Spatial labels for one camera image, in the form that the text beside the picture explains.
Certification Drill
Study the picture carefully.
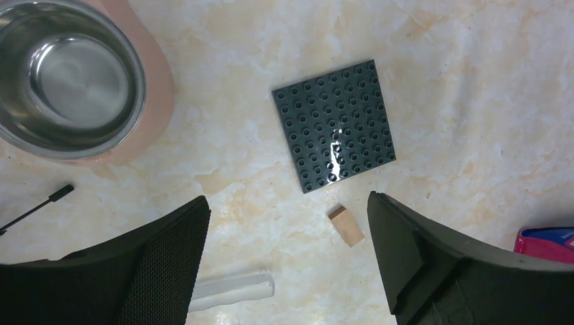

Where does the clear plastic scoop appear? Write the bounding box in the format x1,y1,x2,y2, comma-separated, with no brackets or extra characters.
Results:
188,271,275,313

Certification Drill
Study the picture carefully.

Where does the steel pet bowl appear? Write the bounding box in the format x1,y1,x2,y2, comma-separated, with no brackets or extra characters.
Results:
1,1,146,160

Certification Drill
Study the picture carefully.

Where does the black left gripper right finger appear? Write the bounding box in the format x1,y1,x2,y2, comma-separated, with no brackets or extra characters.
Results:
367,192,573,324

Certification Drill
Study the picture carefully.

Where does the pink double bowl stand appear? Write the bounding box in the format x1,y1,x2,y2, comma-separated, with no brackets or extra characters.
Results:
63,0,175,165

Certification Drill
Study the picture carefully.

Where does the dark grey studded baseplate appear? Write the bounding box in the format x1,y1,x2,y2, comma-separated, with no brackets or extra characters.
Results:
271,60,397,194

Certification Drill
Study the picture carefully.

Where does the black mini tripod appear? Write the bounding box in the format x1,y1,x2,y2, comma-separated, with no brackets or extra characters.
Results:
1,183,74,236

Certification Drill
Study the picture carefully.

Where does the pet food bag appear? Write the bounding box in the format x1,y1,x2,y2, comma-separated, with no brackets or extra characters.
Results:
513,227,573,264

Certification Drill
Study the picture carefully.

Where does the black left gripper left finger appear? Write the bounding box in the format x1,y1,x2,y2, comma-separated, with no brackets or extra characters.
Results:
1,196,211,324

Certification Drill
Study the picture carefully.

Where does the small brown wooden block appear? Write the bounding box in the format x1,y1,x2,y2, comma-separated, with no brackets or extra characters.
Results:
328,206,365,247

